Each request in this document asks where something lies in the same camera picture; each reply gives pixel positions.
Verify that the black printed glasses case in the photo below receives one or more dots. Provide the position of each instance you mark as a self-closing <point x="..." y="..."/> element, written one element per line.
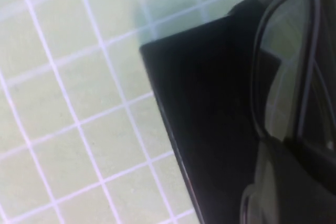
<point x="204" y="103"/>

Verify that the green white grid tablecloth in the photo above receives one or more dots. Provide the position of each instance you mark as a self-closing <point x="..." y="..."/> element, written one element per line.
<point x="65" y="103"/>

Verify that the black frame glasses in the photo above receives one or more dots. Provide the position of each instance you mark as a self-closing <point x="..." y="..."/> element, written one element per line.
<point x="286" y="30"/>

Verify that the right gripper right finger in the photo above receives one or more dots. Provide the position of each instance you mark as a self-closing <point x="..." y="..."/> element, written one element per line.
<point x="315" y="155"/>

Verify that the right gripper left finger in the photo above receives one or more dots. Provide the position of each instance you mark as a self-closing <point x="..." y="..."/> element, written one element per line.
<point x="302" y="197"/>

